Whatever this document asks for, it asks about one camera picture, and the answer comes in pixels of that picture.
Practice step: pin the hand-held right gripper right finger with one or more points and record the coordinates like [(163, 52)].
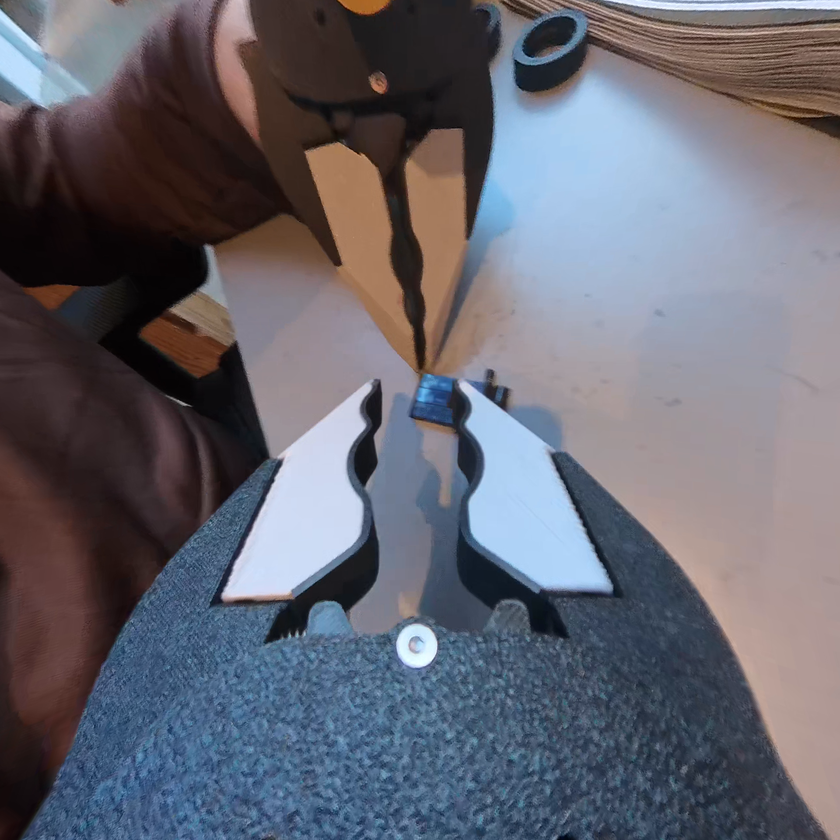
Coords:
[(525, 525)]

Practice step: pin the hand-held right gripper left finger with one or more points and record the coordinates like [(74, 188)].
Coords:
[(302, 525)]

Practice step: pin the grey desk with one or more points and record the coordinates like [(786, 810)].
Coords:
[(656, 295)]

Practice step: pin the person's brown shirt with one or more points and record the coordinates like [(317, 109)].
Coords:
[(79, 525)]

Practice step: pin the thick instruction booklet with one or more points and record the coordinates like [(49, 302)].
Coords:
[(722, 59)]

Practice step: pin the black office chair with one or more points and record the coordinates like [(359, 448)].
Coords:
[(170, 289)]

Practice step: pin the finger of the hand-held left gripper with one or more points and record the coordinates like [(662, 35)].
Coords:
[(443, 223), (354, 216)]

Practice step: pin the black toy brick assembly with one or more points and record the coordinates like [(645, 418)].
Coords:
[(430, 400)]

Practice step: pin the person's left hand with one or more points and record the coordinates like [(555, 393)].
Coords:
[(239, 79)]

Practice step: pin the black toy tyre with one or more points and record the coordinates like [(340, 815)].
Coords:
[(550, 72), (491, 33)]

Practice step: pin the person's left forearm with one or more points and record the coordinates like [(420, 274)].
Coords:
[(118, 164)]

